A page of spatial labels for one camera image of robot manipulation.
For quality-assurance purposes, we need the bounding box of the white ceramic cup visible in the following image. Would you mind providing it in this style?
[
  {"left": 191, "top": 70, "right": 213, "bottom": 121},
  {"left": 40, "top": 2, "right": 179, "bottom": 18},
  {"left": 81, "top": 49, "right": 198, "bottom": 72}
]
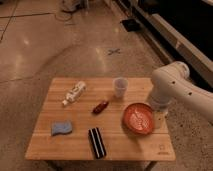
[{"left": 113, "top": 77, "right": 128, "bottom": 98}]

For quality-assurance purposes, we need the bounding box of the black floor mat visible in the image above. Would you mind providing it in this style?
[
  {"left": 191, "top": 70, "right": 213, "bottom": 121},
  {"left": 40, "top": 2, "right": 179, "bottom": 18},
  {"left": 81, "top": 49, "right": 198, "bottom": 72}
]
[{"left": 121, "top": 19, "right": 140, "bottom": 32}]

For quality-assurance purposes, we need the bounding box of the white plastic bottle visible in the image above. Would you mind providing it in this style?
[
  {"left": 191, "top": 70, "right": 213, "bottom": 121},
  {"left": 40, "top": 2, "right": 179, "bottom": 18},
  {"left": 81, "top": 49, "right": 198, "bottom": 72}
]
[{"left": 62, "top": 81, "right": 86, "bottom": 106}]

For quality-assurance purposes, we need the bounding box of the dark red small object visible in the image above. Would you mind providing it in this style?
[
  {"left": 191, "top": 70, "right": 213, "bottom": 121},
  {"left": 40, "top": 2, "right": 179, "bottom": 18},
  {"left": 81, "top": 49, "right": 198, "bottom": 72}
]
[{"left": 92, "top": 101, "right": 109, "bottom": 114}]

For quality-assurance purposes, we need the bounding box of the wooden table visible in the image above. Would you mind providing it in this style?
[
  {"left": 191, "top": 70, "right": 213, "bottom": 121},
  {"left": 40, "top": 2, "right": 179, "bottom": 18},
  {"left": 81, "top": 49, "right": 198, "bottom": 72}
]
[{"left": 25, "top": 78, "right": 175, "bottom": 162}]

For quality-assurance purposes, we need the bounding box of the orange ceramic bowl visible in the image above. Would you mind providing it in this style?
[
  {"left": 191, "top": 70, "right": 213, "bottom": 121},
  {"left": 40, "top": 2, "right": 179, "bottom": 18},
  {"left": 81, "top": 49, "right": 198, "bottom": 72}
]
[{"left": 122, "top": 103, "right": 154, "bottom": 135}]

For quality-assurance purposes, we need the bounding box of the long white black bench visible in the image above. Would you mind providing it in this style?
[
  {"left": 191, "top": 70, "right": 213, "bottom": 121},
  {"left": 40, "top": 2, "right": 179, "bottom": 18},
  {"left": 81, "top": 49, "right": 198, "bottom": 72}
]
[{"left": 116, "top": 0, "right": 213, "bottom": 91}]

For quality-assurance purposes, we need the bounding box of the white base with cables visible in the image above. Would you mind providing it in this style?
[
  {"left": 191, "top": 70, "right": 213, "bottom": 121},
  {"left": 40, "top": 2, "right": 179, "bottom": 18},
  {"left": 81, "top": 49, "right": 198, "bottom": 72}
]
[{"left": 60, "top": 0, "right": 88, "bottom": 12}]

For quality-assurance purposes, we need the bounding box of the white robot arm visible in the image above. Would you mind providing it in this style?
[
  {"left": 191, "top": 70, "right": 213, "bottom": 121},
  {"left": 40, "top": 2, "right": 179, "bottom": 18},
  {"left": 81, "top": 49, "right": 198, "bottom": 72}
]
[{"left": 147, "top": 61, "right": 213, "bottom": 126}]

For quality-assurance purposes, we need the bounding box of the black white striped case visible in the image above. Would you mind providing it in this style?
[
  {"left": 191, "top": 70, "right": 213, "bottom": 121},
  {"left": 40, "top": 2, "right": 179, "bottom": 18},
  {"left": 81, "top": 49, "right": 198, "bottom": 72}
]
[{"left": 88, "top": 127, "right": 106, "bottom": 159}]

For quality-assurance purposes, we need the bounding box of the blue sponge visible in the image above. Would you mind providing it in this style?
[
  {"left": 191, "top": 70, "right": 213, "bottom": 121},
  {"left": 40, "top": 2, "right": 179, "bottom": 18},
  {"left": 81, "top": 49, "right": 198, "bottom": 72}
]
[{"left": 51, "top": 121, "right": 72, "bottom": 136}]

